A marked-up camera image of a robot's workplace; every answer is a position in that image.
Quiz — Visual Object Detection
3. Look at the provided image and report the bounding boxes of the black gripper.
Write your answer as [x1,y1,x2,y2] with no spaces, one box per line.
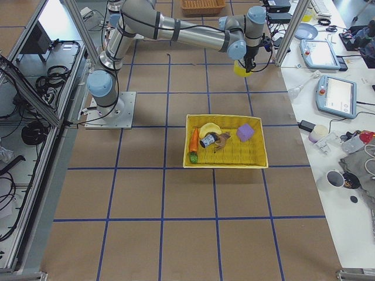
[244,45,259,72]

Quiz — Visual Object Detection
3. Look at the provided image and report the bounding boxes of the yellow tape roll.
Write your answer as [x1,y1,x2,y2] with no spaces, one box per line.
[233,61,252,77]

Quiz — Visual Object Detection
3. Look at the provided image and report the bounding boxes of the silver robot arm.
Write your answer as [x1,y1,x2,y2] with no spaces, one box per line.
[87,1,266,120]

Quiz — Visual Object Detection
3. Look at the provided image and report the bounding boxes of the blue plate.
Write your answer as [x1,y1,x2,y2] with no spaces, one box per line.
[294,23,318,40]

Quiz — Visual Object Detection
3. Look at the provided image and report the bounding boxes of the purple foam cube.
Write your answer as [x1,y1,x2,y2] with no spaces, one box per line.
[236,124,255,142]

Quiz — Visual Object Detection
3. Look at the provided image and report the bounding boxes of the upper teach pendant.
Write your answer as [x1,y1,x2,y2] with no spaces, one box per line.
[299,39,341,70]

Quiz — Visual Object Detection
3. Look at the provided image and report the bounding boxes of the teach pendant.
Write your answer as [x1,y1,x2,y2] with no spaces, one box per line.
[315,75,357,119]
[299,39,341,70]

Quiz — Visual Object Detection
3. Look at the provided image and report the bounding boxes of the yellow toy banana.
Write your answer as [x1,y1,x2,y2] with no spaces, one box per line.
[199,122,222,139]

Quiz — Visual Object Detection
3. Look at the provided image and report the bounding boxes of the brown toy figure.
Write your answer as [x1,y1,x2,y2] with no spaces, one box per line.
[214,132,231,153]

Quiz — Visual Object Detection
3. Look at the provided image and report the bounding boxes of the brown wicker basket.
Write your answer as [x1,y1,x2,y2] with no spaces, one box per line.
[180,0,226,16]

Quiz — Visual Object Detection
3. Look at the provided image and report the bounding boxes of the black tin can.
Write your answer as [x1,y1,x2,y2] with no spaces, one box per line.
[199,132,219,148]

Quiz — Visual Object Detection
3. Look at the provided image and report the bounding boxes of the black power adapter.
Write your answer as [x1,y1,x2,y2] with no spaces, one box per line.
[298,120,316,133]

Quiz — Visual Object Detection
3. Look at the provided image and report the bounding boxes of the yellow woven basket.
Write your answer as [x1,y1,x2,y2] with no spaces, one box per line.
[183,114,268,169]

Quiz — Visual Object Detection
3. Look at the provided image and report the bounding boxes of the black scissors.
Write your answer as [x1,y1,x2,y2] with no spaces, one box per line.
[318,25,338,33]

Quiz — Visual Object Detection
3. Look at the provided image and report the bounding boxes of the lower teach pendant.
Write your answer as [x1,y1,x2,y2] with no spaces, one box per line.
[315,75,357,119]

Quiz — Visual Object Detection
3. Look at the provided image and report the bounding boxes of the white lavender cup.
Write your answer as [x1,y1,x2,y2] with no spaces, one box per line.
[308,125,328,143]

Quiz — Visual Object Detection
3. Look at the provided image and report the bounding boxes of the orange toy carrot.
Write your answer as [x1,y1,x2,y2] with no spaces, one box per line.
[189,128,199,164]

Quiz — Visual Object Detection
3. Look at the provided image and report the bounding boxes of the white mug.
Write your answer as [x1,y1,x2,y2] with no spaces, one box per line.
[316,170,345,192]

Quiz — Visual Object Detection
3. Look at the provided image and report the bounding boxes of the grey cloth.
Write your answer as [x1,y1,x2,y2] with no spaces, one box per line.
[339,141,374,210]

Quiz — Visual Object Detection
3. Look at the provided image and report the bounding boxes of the black small bowl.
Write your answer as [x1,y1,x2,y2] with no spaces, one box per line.
[343,172,361,190]

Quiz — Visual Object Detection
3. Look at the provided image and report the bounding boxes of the black monitor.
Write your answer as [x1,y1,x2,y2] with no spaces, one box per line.
[17,21,52,62]

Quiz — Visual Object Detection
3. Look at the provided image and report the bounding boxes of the aluminium frame post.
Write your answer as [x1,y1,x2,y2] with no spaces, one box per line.
[274,0,311,67]

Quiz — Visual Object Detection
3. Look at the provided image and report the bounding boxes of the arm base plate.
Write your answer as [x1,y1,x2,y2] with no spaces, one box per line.
[84,91,137,129]

